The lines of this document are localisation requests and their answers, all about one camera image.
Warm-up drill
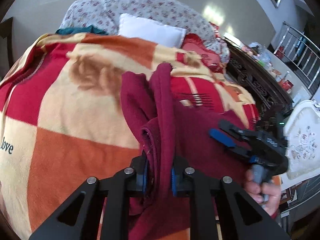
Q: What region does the white pillow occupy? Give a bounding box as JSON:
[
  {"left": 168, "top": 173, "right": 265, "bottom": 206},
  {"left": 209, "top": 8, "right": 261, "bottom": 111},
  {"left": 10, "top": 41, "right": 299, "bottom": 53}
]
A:
[{"left": 118, "top": 14, "right": 186, "bottom": 48}]

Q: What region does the person's right hand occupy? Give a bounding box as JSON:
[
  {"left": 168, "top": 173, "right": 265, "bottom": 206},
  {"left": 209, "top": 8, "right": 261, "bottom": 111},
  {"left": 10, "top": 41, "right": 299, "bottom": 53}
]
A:
[{"left": 243, "top": 170, "right": 281, "bottom": 218}]

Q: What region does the maroon fleece garment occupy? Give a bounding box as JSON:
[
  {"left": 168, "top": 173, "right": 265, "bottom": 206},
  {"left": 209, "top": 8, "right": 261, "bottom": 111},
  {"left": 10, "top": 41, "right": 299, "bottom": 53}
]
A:
[{"left": 120, "top": 63, "right": 248, "bottom": 239}]

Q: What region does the teal cloth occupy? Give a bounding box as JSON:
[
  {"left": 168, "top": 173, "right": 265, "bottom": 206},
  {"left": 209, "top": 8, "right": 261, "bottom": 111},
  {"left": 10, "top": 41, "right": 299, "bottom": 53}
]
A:
[{"left": 55, "top": 25, "right": 108, "bottom": 35}]

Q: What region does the floral quilt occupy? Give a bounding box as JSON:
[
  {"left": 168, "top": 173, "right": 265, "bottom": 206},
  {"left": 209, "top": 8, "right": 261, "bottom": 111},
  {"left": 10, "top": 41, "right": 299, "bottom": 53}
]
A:
[{"left": 60, "top": 0, "right": 230, "bottom": 63}]

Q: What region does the metal stair railing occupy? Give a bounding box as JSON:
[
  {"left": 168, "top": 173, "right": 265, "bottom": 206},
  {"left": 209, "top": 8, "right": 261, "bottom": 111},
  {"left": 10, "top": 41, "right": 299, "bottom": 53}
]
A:
[{"left": 273, "top": 22, "right": 319, "bottom": 94}]

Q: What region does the red orange patterned blanket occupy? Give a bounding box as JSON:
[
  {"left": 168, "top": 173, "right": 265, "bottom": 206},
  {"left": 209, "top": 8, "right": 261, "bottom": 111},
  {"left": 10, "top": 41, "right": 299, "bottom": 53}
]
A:
[{"left": 1, "top": 33, "right": 258, "bottom": 239}]

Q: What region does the red embroidered pillow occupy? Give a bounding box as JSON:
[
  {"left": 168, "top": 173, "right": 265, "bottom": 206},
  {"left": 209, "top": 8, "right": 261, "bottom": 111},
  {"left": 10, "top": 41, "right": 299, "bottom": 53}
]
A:
[{"left": 181, "top": 34, "right": 225, "bottom": 74}]

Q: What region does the white ornate chair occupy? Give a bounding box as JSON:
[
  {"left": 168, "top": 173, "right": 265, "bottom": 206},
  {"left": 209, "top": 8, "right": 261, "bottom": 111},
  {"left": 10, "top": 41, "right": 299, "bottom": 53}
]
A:
[{"left": 284, "top": 100, "right": 319, "bottom": 183}]

